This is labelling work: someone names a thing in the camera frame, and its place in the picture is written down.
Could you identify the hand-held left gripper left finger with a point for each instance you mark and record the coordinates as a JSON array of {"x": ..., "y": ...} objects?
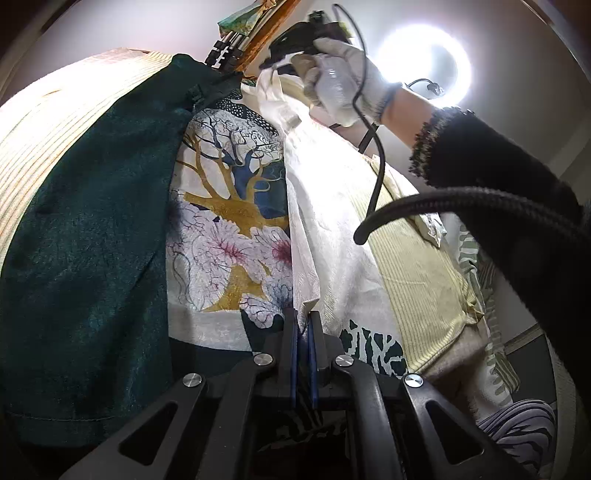
[{"x": 293, "y": 364}]

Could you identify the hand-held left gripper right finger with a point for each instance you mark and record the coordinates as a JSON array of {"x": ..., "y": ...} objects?
[{"x": 313, "y": 364}]

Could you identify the person's right forearm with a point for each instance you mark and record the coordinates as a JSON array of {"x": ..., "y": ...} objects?
[{"x": 508, "y": 166}]

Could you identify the person's right hand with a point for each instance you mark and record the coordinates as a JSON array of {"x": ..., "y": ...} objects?
[{"x": 344, "y": 78}]

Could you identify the folded tripod with scarf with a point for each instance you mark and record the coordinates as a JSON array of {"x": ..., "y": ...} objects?
[{"x": 270, "y": 27}]

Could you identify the colourful scarf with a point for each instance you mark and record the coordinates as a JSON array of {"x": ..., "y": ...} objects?
[{"x": 240, "y": 16}]

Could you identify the yellow striped bedsheet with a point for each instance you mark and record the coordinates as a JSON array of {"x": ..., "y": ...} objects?
[{"x": 415, "y": 277}]

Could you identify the black gooseneck phone holder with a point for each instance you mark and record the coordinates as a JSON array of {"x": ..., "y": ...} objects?
[{"x": 431, "y": 86}]

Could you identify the green patterned white pillow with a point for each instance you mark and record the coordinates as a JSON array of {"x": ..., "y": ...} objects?
[{"x": 503, "y": 374}]

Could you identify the grey striped pants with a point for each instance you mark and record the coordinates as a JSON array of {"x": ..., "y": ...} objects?
[{"x": 521, "y": 429}]

